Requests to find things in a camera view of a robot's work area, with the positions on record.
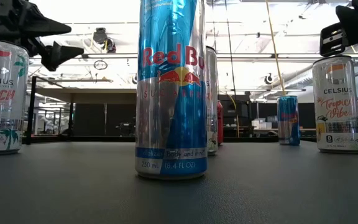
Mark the black cabinet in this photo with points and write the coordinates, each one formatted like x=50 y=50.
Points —
x=238 y=115

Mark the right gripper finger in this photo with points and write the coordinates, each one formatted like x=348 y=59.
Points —
x=332 y=40
x=346 y=14

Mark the wooden shelf black frame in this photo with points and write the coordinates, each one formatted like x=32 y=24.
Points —
x=85 y=96

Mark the white Celsius can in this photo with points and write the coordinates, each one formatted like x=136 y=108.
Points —
x=212 y=93

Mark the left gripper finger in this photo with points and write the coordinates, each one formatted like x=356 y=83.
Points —
x=61 y=54
x=48 y=28

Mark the blue Red Bull can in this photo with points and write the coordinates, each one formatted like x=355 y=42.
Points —
x=288 y=121

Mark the Red Bull Sugarfree can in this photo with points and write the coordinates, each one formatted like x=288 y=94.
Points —
x=171 y=93

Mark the wooden workbench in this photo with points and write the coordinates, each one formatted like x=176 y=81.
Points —
x=306 y=129

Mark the black table mat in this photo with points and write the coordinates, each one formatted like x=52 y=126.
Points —
x=179 y=199

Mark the black ceiling reel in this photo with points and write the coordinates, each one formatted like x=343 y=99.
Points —
x=268 y=78

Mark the Celsius Tropical Vibe can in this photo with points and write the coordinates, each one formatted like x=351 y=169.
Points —
x=336 y=102

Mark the Celsius Peach Vibe can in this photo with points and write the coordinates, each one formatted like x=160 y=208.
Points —
x=2 y=99

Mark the white boxes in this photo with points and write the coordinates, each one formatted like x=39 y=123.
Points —
x=261 y=124

